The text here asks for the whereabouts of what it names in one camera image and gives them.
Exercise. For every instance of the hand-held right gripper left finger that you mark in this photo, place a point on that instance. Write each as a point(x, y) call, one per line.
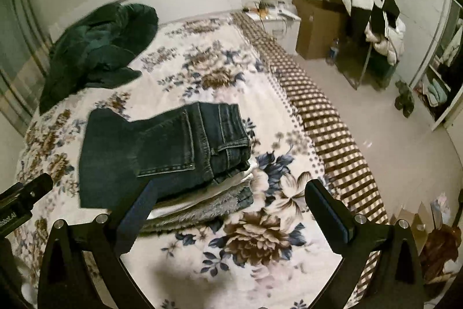
point(135, 218)

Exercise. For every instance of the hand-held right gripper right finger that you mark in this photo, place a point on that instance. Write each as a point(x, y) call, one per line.
point(327, 218)

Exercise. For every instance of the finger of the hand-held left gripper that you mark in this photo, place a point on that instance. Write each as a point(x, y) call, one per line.
point(32, 191)

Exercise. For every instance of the dark blue jeans pants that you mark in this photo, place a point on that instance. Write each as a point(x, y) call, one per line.
point(173, 146)

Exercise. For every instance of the grey fuzzy folded pants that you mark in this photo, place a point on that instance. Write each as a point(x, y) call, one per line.
point(202, 213)

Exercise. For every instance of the dark folded pants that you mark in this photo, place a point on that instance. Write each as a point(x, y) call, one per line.
point(246, 198)

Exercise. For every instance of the bed with floral sheet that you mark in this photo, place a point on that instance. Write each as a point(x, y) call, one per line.
point(253, 251)

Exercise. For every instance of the small open cardboard box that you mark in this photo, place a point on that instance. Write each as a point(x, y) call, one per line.
point(419, 225)

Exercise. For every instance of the stack of folded clothes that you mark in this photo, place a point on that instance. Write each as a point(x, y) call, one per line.
point(246, 172)

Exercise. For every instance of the brown checkered blanket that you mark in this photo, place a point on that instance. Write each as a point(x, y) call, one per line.
point(325, 120)

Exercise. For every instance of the pink printed packet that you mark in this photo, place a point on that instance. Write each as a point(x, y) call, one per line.
point(441, 206)

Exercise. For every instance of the brown cloth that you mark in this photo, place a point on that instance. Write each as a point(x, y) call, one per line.
point(439, 251)

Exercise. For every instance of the grey green curtain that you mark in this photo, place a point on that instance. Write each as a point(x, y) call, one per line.
point(21, 52)

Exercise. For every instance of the pair of dark slippers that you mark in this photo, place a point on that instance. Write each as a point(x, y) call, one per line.
point(405, 99)

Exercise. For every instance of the dark green jacket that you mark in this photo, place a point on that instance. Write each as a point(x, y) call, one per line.
point(97, 52)

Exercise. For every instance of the plastic water bottle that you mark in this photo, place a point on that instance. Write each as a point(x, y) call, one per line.
point(332, 52)

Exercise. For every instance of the large cardboard box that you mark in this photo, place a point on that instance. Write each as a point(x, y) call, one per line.
point(314, 26)

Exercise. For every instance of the white nightstand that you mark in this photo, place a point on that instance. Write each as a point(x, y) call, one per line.
point(285, 30)

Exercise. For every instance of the black and white jacket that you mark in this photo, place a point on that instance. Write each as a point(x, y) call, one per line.
point(376, 1)

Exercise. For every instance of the metal frame chair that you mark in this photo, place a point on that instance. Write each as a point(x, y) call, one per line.
point(356, 66)

